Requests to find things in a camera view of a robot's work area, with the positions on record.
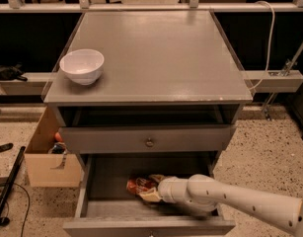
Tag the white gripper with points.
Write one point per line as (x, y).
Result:
(165, 189)

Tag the red coke can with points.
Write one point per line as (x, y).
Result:
(139, 185)

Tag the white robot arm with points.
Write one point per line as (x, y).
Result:
(203, 192)

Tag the round brass drawer knob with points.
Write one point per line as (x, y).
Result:
(149, 142)

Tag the open grey middle drawer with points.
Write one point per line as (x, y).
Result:
(107, 209)

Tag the closed grey top drawer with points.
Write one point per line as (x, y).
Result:
(130, 139)

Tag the grey wooden drawer cabinet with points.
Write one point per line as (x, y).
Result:
(162, 68)

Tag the orange ball in box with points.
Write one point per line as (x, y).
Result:
(58, 137)

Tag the cardboard box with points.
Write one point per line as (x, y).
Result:
(44, 168)

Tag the white ceramic bowl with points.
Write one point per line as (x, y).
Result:
(82, 66)

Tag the black pole on floor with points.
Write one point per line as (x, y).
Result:
(8, 184)

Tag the black flat tool on floor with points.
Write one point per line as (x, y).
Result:
(6, 147)

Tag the black bag on ledge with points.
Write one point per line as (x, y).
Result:
(8, 72)

